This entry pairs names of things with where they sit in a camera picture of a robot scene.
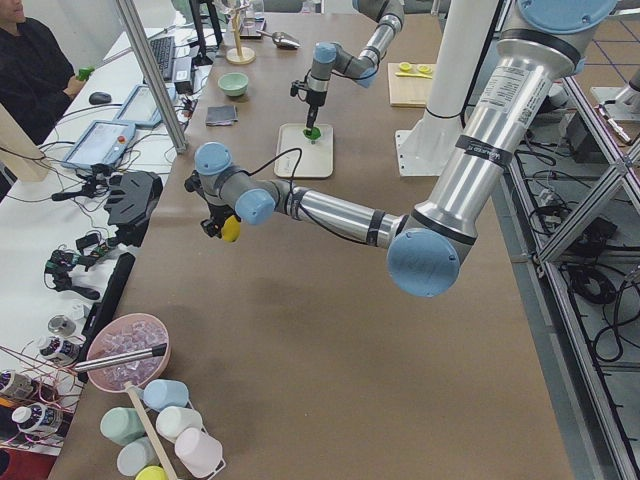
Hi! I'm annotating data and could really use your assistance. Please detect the person in black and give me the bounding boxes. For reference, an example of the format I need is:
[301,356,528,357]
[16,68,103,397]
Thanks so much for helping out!
[1,0,86,145]

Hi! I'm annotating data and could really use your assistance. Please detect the wooden cutting board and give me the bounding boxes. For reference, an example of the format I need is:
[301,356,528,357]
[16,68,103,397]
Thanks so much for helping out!
[387,62,435,108]

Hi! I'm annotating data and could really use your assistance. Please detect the blue cup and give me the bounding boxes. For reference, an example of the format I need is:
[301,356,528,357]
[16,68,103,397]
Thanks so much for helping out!
[143,379,189,412]

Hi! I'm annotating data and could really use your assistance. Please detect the wooden mug tree stand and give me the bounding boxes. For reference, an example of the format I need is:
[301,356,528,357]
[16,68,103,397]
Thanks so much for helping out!
[219,0,256,65]

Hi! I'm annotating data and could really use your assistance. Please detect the whole yellow lemon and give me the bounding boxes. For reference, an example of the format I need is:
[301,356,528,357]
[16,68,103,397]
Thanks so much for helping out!
[220,215,241,243]

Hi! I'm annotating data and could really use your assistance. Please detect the yellow cup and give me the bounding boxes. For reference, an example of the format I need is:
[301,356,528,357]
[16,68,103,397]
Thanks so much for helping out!
[135,465,168,480]

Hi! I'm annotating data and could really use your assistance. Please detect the blue teach pendant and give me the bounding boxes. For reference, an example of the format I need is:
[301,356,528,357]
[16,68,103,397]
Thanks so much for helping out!
[114,84,162,129]
[61,120,136,170]

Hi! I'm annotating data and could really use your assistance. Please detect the aluminium frame post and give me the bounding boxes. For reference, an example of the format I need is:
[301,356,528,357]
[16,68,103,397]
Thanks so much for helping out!
[115,0,188,154]

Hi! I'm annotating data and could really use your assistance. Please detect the black plastic bracket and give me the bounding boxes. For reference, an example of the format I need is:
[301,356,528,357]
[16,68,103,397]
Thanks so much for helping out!
[104,171,163,247]

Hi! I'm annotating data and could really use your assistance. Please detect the green lime slice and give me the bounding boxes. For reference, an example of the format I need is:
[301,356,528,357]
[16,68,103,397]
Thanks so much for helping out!
[303,126,321,144]

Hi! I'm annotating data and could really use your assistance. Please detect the white cup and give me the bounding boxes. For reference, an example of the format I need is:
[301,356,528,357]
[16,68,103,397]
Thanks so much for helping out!
[155,406,203,443]

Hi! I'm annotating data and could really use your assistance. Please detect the black keyboard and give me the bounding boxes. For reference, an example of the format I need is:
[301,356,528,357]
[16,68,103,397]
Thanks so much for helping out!
[149,36,175,81]

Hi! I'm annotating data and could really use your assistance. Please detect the cream rectangular tray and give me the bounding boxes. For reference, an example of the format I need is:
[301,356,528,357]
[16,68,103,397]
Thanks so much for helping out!
[274,123,334,179]

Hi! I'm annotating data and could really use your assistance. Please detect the steel scoop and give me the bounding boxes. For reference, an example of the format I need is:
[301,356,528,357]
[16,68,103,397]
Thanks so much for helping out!
[258,30,301,50]

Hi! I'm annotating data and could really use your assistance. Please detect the dark grey folded cloth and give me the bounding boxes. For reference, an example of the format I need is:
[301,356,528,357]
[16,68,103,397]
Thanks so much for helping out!
[205,105,238,126]

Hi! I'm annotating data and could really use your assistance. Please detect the blue teach pendant far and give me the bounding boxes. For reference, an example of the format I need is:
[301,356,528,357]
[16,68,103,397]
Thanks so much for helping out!
[114,84,162,129]

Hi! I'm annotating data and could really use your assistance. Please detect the pink bowl with ice cubes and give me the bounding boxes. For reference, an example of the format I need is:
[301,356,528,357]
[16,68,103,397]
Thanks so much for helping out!
[86,313,171,393]

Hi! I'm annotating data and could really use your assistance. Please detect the pink cup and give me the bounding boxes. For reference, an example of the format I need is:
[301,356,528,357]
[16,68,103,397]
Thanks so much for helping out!
[174,427,223,479]

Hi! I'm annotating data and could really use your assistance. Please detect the black computer mouse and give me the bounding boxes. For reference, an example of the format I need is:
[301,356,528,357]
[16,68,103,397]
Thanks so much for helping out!
[88,91,112,106]

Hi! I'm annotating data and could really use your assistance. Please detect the green cup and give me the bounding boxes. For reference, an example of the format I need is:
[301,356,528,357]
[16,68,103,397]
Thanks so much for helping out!
[100,407,145,446]

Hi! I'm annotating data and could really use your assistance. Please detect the grey cup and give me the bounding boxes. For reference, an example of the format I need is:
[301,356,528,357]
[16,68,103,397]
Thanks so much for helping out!
[116,437,160,477]

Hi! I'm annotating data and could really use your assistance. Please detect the blue teach pendant near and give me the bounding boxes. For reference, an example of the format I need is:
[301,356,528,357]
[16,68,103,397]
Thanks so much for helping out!
[61,120,136,170]

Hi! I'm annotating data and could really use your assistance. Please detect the green ceramic bowl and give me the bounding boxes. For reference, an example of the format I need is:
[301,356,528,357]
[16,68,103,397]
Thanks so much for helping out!
[217,72,249,98]

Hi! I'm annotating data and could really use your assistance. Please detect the white pillar with base plate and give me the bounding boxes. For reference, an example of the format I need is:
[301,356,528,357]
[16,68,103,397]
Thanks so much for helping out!
[396,0,501,177]

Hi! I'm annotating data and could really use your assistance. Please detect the metal tongs handle in bowl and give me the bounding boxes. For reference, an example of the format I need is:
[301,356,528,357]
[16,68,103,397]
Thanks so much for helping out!
[73,343,168,373]

